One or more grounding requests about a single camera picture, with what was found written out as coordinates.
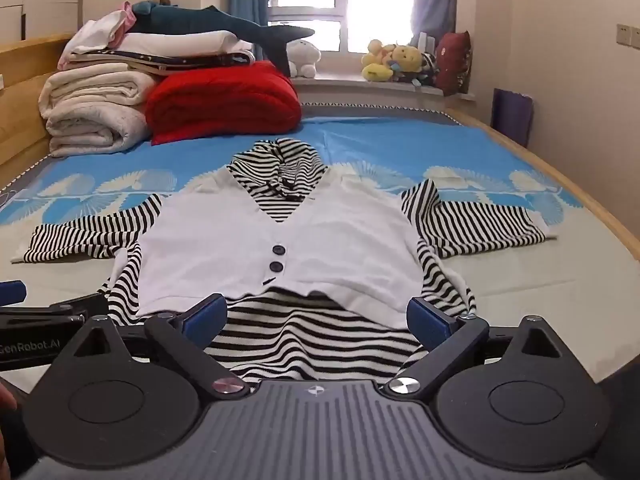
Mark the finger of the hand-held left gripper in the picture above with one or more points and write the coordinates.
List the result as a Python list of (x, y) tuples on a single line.
[(80, 304), (12, 294)]

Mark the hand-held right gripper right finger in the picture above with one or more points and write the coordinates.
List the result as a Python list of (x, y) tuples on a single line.
[(425, 322)]

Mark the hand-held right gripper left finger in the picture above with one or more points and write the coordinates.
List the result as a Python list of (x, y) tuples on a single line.
[(206, 319)]

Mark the striped hooded top white vest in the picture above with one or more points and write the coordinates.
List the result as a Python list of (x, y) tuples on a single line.
[(300, 230)]

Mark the person's left hand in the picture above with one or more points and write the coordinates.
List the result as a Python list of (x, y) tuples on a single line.
[(5, 410)]

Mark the blue leaf printed bed sheet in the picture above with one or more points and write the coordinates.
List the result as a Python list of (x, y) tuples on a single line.
[(400, 145)]

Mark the white rolled quilt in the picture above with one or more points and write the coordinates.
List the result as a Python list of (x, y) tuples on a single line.
[(90, 105)]

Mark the red folded quilt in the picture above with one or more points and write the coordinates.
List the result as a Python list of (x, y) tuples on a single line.
[(220, 100)]

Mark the purple mat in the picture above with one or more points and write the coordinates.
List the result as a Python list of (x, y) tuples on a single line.
[(512, 115)]

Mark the black white plush toy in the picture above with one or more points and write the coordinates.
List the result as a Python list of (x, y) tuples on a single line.
[(425, 70)]

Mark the navy patterned folded blanket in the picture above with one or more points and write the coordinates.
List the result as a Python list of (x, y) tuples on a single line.
[(165, 61)]

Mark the red pillow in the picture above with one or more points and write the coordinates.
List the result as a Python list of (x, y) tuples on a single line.
[(454, 62)]

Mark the yellow duck plush toy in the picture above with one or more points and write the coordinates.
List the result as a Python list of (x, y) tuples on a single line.
[(377, 62)]

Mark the yellow bear plush toy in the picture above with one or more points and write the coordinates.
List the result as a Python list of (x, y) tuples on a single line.
[(407, 57)]

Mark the white and pink cloth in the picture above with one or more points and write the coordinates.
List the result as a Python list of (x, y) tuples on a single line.
[(100, 30)]

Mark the white folded blanket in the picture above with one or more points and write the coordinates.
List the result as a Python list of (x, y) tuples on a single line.
[(190, 42)]

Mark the teal shark plush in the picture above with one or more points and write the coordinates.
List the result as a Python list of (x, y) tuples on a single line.
[(190, 20)]

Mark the blue curtain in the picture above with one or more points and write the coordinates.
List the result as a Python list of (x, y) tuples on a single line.
[(434, 0), (247, 5)]

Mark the window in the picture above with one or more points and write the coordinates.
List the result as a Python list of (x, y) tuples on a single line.
[(340, 5)]

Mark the wooden bed frame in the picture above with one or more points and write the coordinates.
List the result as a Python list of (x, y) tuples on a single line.
[(20, 70)]

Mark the wall socket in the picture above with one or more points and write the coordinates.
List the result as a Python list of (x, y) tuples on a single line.
[(629, 35)]

